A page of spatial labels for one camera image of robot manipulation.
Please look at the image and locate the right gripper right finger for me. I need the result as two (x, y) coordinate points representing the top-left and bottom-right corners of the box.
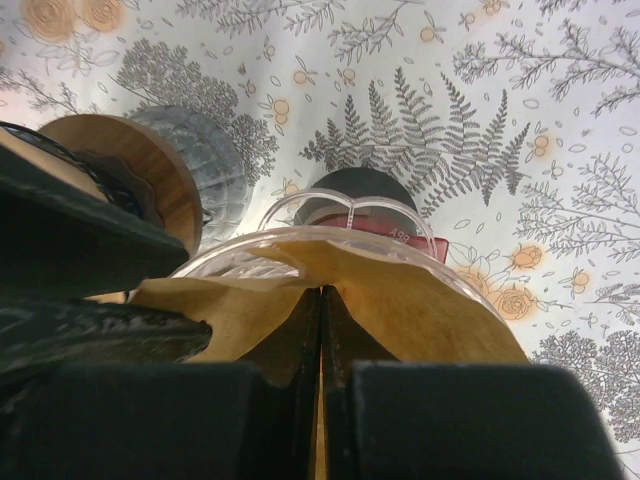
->
(320, 287), (622, 479)

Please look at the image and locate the wooden dripper ring holder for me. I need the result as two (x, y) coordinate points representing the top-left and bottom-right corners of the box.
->
(39, 114), (203, 256)

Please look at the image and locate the floral pattern table mat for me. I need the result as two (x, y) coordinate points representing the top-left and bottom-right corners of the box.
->
(1, 1), (639, 479)

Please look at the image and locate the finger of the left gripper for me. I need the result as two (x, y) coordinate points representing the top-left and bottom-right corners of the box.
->
(1, 299), (213, 380)
(1, 148), (189, 299)

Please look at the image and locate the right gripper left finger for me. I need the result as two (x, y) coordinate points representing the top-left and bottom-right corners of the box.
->
(0, 287), (322, 480)

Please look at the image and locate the brown paper coffee filter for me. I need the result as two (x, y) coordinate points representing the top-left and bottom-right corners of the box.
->
(1, 129), (109, 203)

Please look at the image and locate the glass coffee server carafe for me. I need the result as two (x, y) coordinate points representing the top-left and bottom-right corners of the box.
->
(131, 106), (253, 250)

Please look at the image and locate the dark mug red rim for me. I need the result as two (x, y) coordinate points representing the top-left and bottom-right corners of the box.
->
(293, 167), (449, 263)

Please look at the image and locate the blue plastic cone dripper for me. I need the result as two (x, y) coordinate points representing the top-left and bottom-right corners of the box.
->
(1, 121), (164, 228)

